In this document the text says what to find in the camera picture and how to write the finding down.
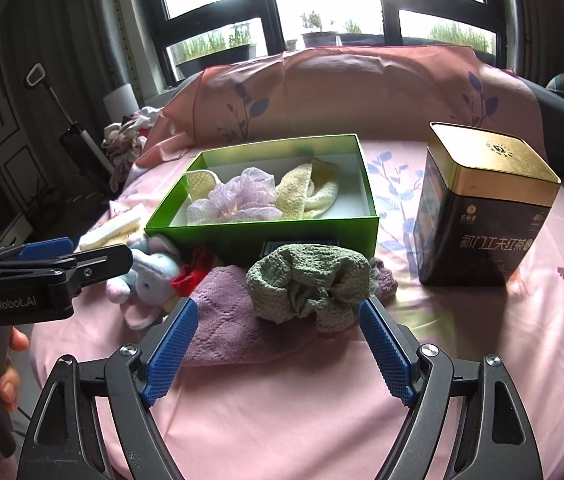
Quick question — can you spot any blue plush elephant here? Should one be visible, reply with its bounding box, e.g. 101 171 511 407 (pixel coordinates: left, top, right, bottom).
106 234 198 331

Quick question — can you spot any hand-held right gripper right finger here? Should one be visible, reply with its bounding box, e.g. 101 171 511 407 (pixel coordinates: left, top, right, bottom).
358 296 545 480

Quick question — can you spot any pink leaf print pillow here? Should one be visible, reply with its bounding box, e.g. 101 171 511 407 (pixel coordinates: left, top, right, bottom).
134 45 538 168

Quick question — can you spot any grey-green knitted cloth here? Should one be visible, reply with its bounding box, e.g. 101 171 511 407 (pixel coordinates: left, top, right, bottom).
246 243 374 333

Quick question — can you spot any green cardboard box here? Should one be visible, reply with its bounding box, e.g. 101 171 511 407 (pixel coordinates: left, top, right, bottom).
143 133 380 267

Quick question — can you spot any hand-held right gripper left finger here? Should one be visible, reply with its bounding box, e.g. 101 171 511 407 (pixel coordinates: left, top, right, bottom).
16 296 200 480

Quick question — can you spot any upright vacuum cleaner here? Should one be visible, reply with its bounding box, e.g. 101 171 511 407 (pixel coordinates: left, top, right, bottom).
25 62 115 186

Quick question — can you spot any lavender mesh flower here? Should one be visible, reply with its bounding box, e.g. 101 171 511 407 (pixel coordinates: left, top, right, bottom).
185 167 283 226

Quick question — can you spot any purple knitted cloth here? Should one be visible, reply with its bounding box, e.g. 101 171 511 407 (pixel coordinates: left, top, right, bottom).
179 257 399 368

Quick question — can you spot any yellow terry towel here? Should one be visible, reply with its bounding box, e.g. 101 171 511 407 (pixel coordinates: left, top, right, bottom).
274 157 340 220

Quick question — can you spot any white cylinder bin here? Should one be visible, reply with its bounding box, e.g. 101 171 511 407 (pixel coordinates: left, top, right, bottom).
103 84 141 123

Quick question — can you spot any potted plant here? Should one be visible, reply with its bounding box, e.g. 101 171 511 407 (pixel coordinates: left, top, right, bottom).
301 10 340 49

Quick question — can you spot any pale yellow waffle cloth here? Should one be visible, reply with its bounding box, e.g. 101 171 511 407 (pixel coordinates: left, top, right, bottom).
184 169 221 206

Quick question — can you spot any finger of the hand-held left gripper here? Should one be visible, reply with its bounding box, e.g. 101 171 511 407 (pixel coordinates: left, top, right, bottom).
37 244 134 306
0 238 76 272

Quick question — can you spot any large yellow tissue pack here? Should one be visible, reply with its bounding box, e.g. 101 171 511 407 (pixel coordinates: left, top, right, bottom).
78 201 144 252

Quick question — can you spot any long planter with grass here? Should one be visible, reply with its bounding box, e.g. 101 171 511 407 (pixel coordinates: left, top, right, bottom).
174 25 258 78
337 20 386 47
427 22 496 55

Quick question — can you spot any red knitted sock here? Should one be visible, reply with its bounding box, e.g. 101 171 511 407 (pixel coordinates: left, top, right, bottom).
171 246 215 297

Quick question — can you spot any pile of clothes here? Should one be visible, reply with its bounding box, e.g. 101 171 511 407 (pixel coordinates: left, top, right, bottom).
101 106 165 193

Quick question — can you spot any black tea tin gold lid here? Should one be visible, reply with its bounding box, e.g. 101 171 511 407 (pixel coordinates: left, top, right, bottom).
414 121 562 288

